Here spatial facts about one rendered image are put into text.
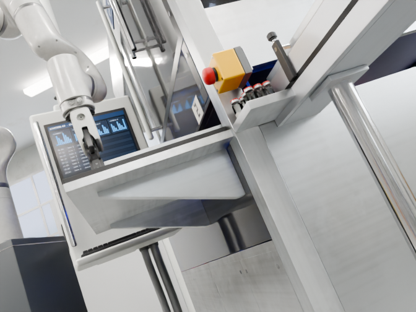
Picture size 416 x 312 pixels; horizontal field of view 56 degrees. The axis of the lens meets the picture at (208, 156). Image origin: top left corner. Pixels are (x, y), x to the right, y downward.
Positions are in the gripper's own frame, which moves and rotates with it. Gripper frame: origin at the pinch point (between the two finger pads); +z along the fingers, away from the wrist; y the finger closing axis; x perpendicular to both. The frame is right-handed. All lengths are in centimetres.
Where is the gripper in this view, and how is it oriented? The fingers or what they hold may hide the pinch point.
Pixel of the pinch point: (98, 168)
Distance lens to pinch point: 101.1
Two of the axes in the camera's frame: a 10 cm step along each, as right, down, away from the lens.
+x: -9.1, 3.1, -2.7
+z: 3.7, 9.0, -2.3
